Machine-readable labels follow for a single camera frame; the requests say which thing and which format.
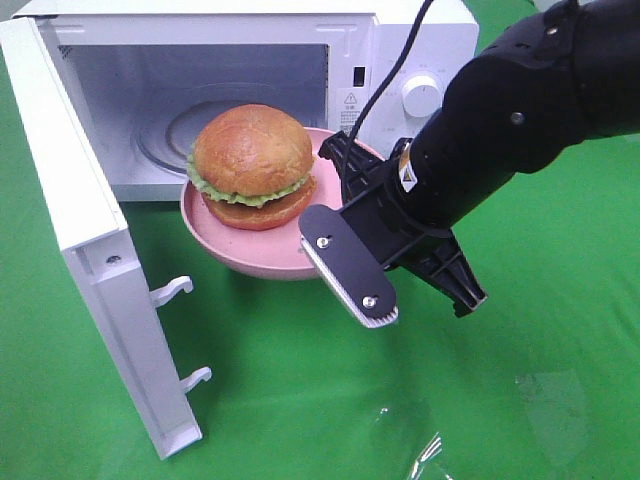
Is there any clear plastic wrap piece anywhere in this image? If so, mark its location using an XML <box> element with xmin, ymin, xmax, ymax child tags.
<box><xmin>373</xmin><ymin>402</ymin><xmax>455</xmax><ymax>479</ymax></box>

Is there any white microwave oven body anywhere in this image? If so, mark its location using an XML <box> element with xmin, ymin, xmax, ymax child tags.
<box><xmin>12</xmin><ymin>0</ymin><xmax>480</xmax><ymax>202</ymax></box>

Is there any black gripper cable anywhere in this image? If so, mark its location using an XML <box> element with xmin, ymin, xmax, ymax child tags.
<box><xmin>344</xmin><ymin>0</ymin><xmax>436</xmax><ymax>141</ymax></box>

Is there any burger with lettuce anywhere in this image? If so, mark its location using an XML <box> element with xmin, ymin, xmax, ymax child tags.
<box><xmin>186</xmin><ymin>104</ymin><xmax>317</xmax><ymax>231</ymax></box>

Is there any glass microwave turntable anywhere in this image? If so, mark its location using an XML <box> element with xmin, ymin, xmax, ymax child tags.
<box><xmin>134</xmin><ymin>100</ymin><xmax>240</xmax><ymax>175</ymax></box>

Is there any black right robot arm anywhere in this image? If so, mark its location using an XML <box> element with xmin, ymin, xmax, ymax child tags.
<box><xmin>299</xmin><ymin>1</ymin><xmax>639</xmax><ymax>328</ymax></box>

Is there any upper white round knob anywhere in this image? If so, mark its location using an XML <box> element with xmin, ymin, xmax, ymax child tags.
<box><xmin>401</xmin><ymin>73</ymin><xmax>442</xmax><ymax>118</ymax></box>

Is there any pink round plate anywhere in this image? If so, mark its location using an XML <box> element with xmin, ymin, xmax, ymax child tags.
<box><xmin>180</xmin><ymin>127</ymin><xmax>342</xmax><ymax>281</ymax></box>

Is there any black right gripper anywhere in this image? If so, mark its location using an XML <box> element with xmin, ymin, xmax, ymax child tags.
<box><xmin>318</xmin><ymin>131</ymin><xmax>488</xmax><ymax>317</ymax></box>

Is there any white microwave door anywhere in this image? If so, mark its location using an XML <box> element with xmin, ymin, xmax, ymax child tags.
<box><xmin>1</xmin><ymin>17</ymin><xmax>212</xmax><ymax>459</ymax></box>

